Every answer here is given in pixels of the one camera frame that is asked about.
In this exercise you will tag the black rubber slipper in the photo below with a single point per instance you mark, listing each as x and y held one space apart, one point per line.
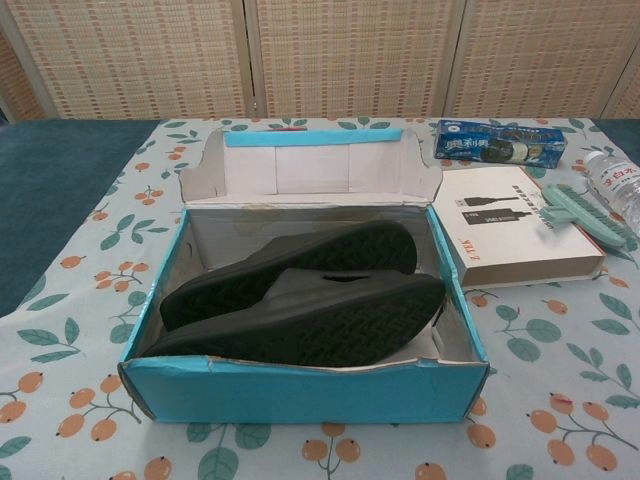
300 255
300 325

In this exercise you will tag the blue cardboard shoe box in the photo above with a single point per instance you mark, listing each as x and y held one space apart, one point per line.
300 395

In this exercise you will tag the blue cookie snack package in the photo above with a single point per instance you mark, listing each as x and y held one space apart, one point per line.
465 145

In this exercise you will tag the red flat case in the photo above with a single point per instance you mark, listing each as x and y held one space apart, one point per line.
292 129

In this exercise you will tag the woven bamboo folding screen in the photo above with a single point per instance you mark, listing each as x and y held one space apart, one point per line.
350 55

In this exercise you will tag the floral leaf print tablecloth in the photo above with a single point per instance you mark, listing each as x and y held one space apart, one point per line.
75 300

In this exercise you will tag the green cleaning brush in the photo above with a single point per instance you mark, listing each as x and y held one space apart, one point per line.
590 220

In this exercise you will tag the clear plastic water bottle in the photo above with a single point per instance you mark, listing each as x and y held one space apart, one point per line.
617 185

